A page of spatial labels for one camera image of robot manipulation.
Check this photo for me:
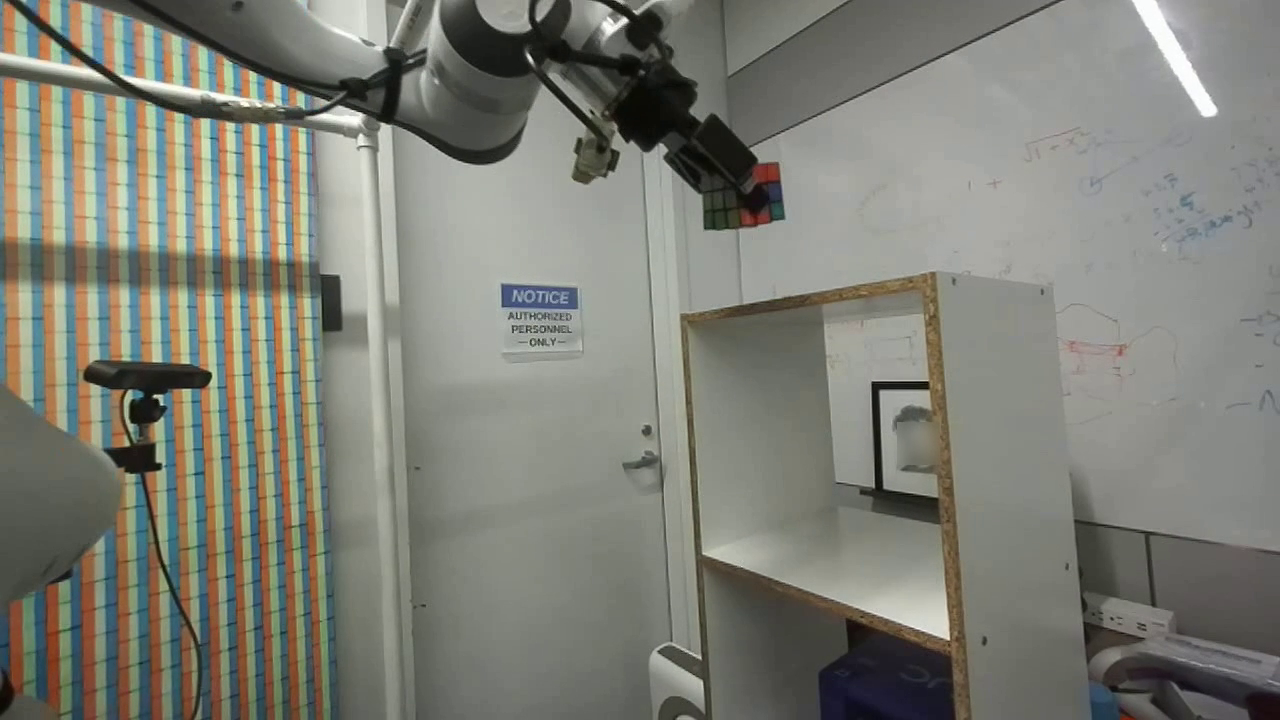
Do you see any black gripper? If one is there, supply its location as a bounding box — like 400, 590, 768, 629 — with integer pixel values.
608, 64, 784, 227

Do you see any white particle board shelf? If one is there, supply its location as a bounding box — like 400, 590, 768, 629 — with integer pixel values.
674, 271, 1095, 720

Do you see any blue white notice sign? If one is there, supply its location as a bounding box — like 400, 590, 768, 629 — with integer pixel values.
494, 279, 588, 358

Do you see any black framed portrait picture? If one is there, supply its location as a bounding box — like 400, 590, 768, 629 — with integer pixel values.
867, 379, 945, 502

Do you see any diagonal white metal pipe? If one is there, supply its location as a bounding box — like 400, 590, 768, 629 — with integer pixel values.
381, 0, 443, 58

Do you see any white door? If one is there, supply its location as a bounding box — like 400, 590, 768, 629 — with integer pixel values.
389, 9, 686, 720

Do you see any white whiteboard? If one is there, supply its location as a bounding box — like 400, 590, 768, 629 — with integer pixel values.
725, 0, 1280, 558

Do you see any white rounded appliance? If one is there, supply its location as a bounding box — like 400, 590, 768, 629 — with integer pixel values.
643, 641, 711, 720

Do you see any dark blue storage bin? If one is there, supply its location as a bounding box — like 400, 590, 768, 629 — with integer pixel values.
815, 635, 960, 720

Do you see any white small box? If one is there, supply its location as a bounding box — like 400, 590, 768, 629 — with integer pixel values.
1078, 590, 1179, 642

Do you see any grey white machine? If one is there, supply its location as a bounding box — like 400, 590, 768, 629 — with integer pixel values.
1084, 629, 1280, 720

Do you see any horizontal white metal pipe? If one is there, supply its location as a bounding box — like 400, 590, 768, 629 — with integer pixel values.
0, 49, 372, 141

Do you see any beige wrist camera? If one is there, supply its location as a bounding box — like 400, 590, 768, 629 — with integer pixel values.
568, 129, 623, 187

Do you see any black looped gripper cable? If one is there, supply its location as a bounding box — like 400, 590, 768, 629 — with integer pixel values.
520, 0, 631, 149

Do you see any silver door handle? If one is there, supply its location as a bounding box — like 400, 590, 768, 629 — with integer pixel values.
621, 447, 666, 492

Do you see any black wall switch box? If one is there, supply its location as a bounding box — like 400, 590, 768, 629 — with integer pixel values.
316, 269, 346, 338

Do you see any multicoloured striped wall panel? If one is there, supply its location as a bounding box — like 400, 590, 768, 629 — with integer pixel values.
0, 0, 337, 720

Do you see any black stereo camera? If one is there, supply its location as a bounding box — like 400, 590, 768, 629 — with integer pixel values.
81, 356, 217, 395

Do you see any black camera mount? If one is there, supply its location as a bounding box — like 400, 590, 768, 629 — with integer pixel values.
98, 389, 173, 480

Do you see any black camera cable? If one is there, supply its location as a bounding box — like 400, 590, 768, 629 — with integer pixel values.
120, 395, 213, 720

